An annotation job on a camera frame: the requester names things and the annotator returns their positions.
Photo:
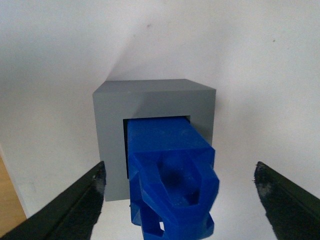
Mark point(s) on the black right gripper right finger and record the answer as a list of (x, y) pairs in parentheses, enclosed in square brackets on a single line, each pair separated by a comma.
[(293, 212)]

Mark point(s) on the gray square base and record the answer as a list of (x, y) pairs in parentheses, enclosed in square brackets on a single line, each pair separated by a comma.
[(116, 101)]

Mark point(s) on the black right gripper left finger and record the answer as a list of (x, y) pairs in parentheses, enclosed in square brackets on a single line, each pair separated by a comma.
[(71, 215)]

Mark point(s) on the blue plastic part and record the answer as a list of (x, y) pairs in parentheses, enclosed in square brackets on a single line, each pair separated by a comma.
[(172, 182)]

